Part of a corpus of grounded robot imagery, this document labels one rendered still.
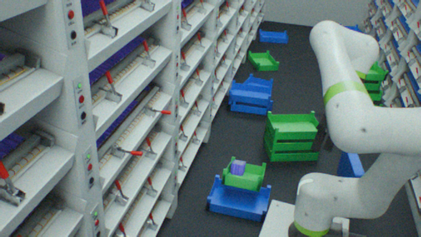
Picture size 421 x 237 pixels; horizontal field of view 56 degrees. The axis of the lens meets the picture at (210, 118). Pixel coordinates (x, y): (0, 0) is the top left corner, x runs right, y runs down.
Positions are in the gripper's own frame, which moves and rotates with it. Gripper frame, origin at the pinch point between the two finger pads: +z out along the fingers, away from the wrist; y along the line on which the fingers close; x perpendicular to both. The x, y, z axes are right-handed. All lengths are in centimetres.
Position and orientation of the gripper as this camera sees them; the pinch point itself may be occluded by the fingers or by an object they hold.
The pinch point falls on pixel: (322, 147)
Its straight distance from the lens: 141.3
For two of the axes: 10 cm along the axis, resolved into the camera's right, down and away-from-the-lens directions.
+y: -5.4, -0.7, -8.4
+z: -3.3, 9.3, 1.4
